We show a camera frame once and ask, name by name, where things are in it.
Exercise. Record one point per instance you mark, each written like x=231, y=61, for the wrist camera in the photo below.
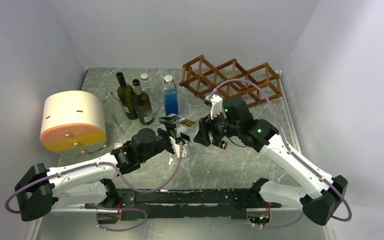
x=180, y=147
x=216, y=104

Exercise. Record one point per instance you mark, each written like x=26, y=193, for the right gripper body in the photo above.
x=219, y=127

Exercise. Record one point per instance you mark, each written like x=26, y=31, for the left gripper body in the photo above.
x=167, y=134

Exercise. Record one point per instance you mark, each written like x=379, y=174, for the small red box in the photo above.
x=118, y=145

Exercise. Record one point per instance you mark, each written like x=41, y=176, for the dark green open wine bottle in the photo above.
x=125, y=94

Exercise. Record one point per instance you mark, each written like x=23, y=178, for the cream and orange cylinder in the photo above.
x=73, y=123

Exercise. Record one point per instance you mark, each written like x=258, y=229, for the clear bottle silver cap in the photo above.
x=145, y=84

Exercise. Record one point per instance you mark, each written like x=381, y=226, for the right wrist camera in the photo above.
x=216, y=104

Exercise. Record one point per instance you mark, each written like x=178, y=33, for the dark green labelled wine bottle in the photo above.
x=142, y=104

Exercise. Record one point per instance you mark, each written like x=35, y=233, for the clear square gold-label bottle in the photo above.
x=189, y=128

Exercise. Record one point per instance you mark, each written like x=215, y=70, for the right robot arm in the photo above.
x=318, y=195

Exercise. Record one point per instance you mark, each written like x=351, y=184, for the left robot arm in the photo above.
x=42, y=189

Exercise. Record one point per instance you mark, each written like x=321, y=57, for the blue square bottle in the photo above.
x=170, y=96

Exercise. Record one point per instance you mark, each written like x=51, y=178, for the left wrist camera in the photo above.
x=180, y=147

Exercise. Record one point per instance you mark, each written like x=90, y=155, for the brown wooden wine rack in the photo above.
x=201, y=77

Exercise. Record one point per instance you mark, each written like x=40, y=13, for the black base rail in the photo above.
x=186, y=203

